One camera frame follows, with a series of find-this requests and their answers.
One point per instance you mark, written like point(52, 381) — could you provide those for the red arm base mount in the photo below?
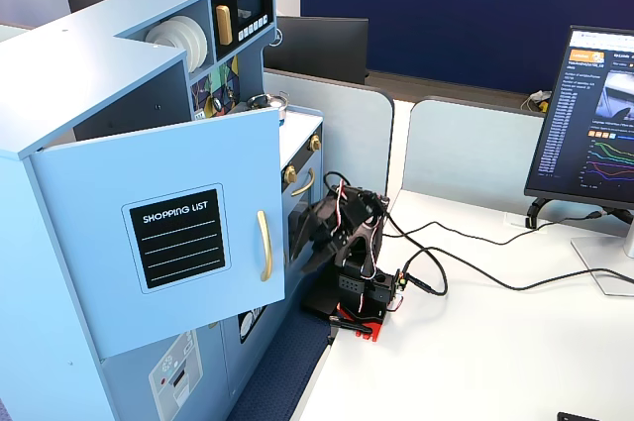
point(372, 333)

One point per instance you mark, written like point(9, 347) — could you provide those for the small black flat device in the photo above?
point(572, 417)

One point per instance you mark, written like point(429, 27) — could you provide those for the black toy microwave door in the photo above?
point(247, 10)

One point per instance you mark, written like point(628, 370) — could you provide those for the silver toy pot with lid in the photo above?
point(270, 101)

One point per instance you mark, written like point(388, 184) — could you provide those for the light grey desk divider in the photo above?
point(347, 119)
point(470, 153)

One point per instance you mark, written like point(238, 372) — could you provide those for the white toy plate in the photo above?
point(197, 47)
point(163, 34)
point(204, 44)

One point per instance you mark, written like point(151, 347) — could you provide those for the shopping list cabinet door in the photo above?
point(99, 168)

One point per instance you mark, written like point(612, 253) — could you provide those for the dark blue pin board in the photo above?
point(446, 20)

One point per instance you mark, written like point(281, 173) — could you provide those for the ice dispenser print cabinet door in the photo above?
point(124, 384)

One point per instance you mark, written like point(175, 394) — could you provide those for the silver monitor stand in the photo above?
point(609, 267)

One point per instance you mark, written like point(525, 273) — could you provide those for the gold oven knob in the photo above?
point(315, 143)
point(290, 175)

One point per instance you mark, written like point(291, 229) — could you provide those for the black flat base plate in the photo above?
point(319, 299)

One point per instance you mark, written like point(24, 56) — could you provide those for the small white toy grater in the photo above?
point(199, 115)

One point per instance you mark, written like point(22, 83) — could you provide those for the cutlery print cabinet door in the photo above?
point(252, 356)

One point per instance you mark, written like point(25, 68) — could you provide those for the small hanging metal utensil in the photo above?
point(229, 92)
point(217, 104)

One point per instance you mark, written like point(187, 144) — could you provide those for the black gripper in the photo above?
point(313, 242)

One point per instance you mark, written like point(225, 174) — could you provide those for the toy oven door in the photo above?
point(299, 205)

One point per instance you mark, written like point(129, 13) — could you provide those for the light blue toy kitchen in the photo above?
point(74, 44)

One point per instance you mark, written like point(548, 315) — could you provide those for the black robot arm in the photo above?
point(354, 282)

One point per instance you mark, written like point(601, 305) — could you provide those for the computer monitor showing graphs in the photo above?
point(584, 109)

